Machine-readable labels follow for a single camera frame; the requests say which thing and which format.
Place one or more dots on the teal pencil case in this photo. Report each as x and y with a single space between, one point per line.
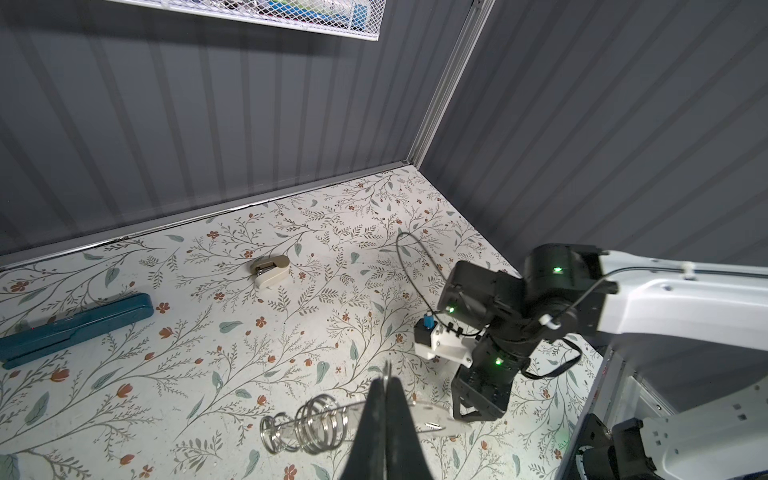
27 346

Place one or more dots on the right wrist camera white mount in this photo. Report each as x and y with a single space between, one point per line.
434 340

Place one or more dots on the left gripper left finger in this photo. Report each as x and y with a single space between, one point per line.
366 458

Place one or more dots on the silver metal key holder plate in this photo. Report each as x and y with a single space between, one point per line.
322 424

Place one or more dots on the beige small stapler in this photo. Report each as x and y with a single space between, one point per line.
267 272

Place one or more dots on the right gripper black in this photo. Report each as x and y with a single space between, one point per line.
481 392

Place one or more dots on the white wire mesh basket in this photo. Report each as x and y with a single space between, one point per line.
356 19

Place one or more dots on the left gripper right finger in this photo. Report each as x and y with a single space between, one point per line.
404 457

